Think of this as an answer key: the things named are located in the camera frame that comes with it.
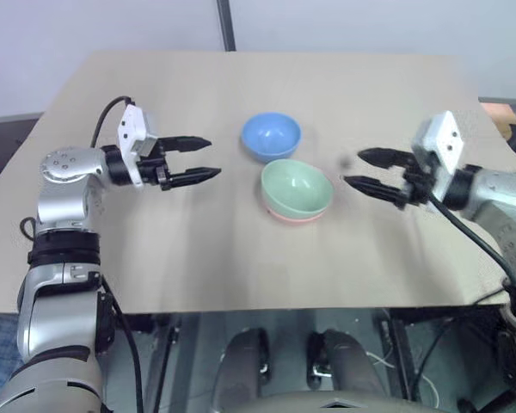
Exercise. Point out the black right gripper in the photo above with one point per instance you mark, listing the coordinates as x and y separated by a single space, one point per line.
417 185

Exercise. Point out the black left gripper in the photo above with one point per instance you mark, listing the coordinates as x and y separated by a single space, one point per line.
152 170

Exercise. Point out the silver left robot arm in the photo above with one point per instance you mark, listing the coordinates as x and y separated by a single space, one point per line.
64 202

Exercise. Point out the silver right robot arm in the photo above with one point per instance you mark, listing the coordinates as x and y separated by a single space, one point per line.
503 189

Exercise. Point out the blue bowl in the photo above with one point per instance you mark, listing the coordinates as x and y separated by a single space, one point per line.
271 133

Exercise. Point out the green bowl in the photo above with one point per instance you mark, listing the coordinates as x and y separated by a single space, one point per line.
294 185

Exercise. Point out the pink bowl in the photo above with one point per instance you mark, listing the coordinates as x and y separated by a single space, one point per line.
292 219

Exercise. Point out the orange cardboard box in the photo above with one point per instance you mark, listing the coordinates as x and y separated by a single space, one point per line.
496 114

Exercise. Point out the dark rounded robot leg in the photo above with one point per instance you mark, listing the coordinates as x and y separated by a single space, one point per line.
241 365
348 365

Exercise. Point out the grey robot waist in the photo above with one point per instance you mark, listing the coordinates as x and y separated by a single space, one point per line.
339 402

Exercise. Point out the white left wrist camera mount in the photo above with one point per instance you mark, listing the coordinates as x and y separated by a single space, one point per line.
131 129

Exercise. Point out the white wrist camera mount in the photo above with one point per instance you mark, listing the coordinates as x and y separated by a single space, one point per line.
449 137
131 129

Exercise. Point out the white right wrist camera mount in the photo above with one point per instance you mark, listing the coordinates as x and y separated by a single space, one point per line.
449 137

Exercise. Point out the grey vertical wall post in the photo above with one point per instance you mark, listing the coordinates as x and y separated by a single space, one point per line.
226 23

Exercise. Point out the black table frame leg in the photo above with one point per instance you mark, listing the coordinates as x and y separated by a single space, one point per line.
400 348

